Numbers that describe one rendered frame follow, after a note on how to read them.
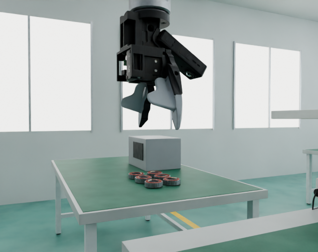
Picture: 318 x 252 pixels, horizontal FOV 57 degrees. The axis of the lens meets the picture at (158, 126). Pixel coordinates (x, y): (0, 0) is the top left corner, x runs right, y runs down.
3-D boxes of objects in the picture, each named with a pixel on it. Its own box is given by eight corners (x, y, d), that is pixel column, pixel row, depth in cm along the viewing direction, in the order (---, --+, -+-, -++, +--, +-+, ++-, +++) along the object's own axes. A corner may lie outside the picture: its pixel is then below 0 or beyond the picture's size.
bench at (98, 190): (80, 379, 131) (79, 213, 129) (51, 232, 300) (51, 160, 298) (267, 313, 175) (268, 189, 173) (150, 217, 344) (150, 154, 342)
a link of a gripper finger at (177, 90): (165, 106, 49) (152, 68, 53) (174, 106, 50) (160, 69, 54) (177, 88, 46) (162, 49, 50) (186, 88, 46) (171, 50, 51)
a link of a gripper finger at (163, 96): (151, 130, 45) (137, 84, 49) (183, 129, 47) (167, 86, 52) (159, 118, 42) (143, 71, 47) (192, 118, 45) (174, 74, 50)
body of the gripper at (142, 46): (116, 85, 53) (116, 18, 53) (157, 87, 57) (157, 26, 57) (132, 80, 47) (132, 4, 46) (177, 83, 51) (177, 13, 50)
